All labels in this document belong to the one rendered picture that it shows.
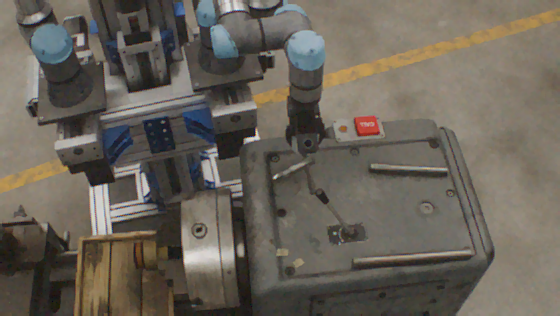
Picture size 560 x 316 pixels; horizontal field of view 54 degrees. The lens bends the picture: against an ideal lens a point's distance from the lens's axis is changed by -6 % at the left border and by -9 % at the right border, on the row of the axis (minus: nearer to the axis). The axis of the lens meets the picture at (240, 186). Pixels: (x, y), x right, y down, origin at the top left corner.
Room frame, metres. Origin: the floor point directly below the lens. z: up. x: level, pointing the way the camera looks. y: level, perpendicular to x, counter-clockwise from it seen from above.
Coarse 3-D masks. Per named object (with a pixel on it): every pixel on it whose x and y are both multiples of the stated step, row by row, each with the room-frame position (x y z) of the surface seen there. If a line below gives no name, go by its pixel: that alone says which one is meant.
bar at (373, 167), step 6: (372, 162) 0.83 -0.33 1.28; (372, 168) 0.81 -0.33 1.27; (378, 168) 0.81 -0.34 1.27; (384, 168) 0.81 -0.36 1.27; (390, 168) 0.80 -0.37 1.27; (396, 168) 0.80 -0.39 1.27; (402, 168) 0.80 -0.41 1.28; (408, 168) 0.80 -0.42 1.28; (414, 168) 0.80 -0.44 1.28; (420, 168) 0.79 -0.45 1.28; (426, 168) 0.79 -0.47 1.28; (432, 168) 0.79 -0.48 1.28; (438, 168) 0.79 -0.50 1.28; (444, 168) 0.79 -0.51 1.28; (426, 174) 0.78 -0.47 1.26; (432, 174) 0.78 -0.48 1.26; (438, 174) 0.78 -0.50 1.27; (444, 174) 0.77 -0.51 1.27
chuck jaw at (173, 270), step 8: (160, 264) 0.70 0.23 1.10; (168, 264) 0.70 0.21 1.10; (176, 264) 0.69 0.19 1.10; (160, 272) 0.68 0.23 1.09; (168, 272) 0.67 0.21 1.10; (176, 272) 0.67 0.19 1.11; (184, 272) 0.67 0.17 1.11; (168, 280) 0.65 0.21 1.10; (176, 280) 0.65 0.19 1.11; (184, 280) 0.64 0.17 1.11; (176, 288) 0.62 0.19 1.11; (184, 288) 0.62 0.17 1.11; (176, 296) 0.61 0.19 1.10; (184, 296) 0.60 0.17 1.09; (192, 304) 0.59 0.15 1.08; (200, 304) 0.59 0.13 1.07
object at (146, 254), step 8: (144, 240) 0.77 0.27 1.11; (152, 240) 0.76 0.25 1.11; (136, 248) 0.74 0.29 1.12; (144, 248) 0.74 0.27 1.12; (152, 248) 0.74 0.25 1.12; (160, 248) 0.74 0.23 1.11; (168, 248) 0.74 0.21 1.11; (136, 256) 0.72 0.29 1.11; (144, 256) 0.72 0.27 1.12; (152, 256) 0.72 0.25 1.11; (160, 256) 0.72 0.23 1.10; (168, 256) 0.72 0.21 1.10; (136, 264) 0.71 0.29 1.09; (144, 264) 0.71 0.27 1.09; (152, 264) 0.70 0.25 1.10
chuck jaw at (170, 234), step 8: (168, 208) 0.80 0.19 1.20; (176, 208) 0.80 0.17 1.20; (168, 216) 0.79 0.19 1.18; (176, 216) 0.79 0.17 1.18; (168, 224) 0.78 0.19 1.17; (176, 224) 0.78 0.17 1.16; (160, 232) 0.78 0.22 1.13; (168, 232) 0.76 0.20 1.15; (176, 232) 0.76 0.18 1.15; (160, 240) 0.75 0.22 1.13; (168, 240) 0.75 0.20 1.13; (176, 240) 0.75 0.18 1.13
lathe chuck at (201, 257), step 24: (192, 192) 0.85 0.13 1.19; (216, 192) 0.84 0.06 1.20; (192, 216) 0.75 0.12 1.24; (216, 216) 0.74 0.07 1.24; (192, 240) 0.69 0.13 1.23; (216, 240) 0.68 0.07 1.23; (192, 264) 0.64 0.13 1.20; (216, 264) 0.63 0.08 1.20; (192, 288) 0.60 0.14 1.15; (216, 288) 0.60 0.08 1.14
